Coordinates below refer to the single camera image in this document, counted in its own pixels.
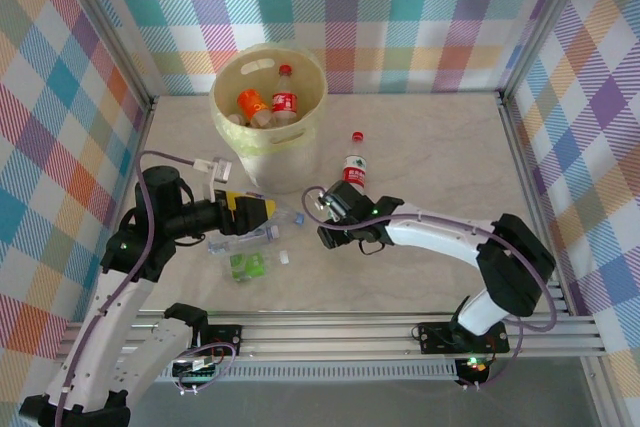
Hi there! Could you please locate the clear bottle with white cap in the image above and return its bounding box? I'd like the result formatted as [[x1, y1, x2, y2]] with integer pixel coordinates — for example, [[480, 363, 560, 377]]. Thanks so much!
[[207, 226, 281, 257]]

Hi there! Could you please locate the red label cola bottle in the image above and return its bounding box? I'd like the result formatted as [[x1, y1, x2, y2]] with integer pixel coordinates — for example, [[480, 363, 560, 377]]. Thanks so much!
[[269, 64, 300, 128]]

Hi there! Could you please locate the orange label bottle brown cap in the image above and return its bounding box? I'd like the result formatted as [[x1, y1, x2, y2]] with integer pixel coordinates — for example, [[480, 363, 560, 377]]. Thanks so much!
[[235, 88, 274, 129]]

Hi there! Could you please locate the white bin with yellow bag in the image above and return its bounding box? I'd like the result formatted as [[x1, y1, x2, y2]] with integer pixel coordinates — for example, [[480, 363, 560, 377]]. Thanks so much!
[[208, 40, 330, 195]]

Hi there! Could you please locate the red green label water bottle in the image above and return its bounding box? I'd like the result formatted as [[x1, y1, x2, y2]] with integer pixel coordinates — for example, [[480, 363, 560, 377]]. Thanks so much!
[[342, 130, 370, 193]]

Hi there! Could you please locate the green label clear bottle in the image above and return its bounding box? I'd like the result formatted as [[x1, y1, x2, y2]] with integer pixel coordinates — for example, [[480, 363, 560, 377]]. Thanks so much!
[[227, 249, 292, 284]]

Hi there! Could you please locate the aluminium side rail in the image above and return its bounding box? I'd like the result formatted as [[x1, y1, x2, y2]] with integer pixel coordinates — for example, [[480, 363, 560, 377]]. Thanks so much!
[[69, 94, 160, 323], [497, 89, 609, 318]]

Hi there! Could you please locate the long aluminium base rail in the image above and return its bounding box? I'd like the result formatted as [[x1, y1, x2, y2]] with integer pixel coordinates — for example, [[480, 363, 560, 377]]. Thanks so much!
[[54, 310, 612, 363]]

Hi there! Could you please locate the grey slotted cable duct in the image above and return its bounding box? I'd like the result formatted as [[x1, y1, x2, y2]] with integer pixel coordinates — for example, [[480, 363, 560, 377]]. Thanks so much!
[[78, 364, 461, 384]]

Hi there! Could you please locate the aluminium frame post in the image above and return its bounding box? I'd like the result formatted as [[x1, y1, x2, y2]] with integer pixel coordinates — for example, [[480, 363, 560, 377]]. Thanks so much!
[[49, 0, 159, 111], [497, 0, 601, 101]]

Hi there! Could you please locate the small circuit board with wires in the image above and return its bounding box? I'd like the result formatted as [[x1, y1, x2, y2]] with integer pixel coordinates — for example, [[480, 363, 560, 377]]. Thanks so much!
[[171, 355, 224, 396], [455, 355, 491, 391]]

